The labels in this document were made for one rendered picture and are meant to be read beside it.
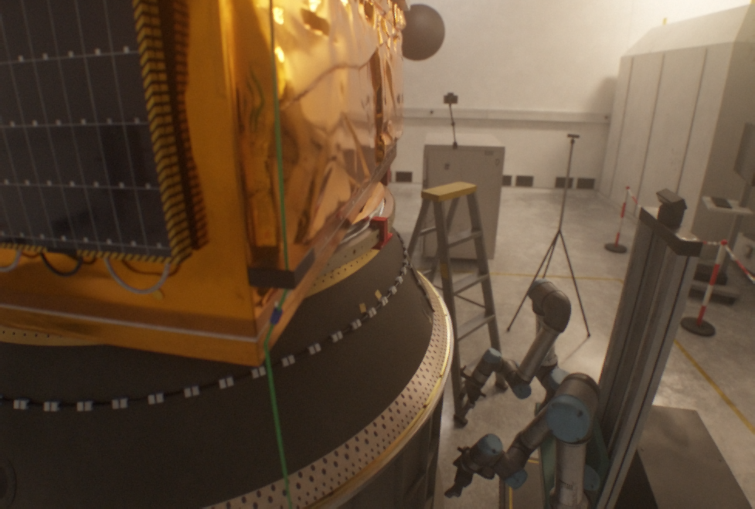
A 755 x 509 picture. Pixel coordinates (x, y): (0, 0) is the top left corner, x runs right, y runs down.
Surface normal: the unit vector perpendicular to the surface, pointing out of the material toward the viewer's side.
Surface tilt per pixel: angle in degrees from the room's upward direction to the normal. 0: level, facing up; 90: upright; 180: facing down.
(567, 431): 82
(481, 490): 0
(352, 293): 62
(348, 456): 43
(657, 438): 0
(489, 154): 90
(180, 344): 90
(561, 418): 82
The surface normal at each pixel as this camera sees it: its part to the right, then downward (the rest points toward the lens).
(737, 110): -0.14, 0.33
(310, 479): 0.40, -0.51
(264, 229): 0.67, 0.26
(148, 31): 0.99, 0.05
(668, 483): 0.00, -0.94
